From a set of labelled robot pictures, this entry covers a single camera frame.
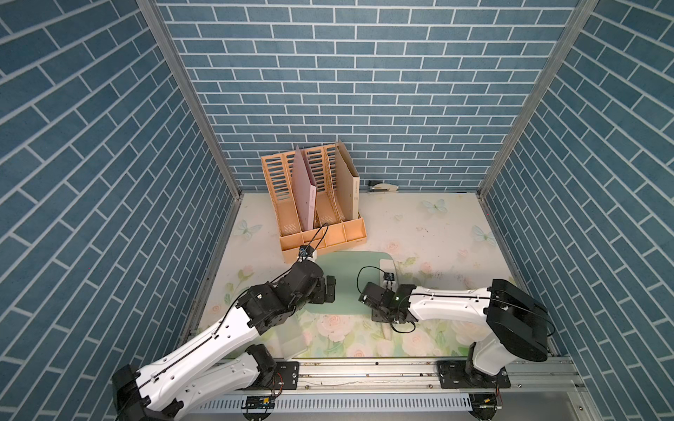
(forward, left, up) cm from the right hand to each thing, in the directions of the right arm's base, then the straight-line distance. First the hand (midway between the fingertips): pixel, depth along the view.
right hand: (378, 315), depth 86 cm
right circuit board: (-22, -29, -1) cm, 36 cm away
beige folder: (+33, +12, +28) cm, 45 cm away
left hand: (+1, +15, +17) cm, 23 cm away
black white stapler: (+58, 0, +4) cm, 58 cm away
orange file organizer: (+27, +19, +9) cm, 34 cm away
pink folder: (+30, +27, +26) cm, 48 cm away
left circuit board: (-26, +33, -2) cm, 42 cm away
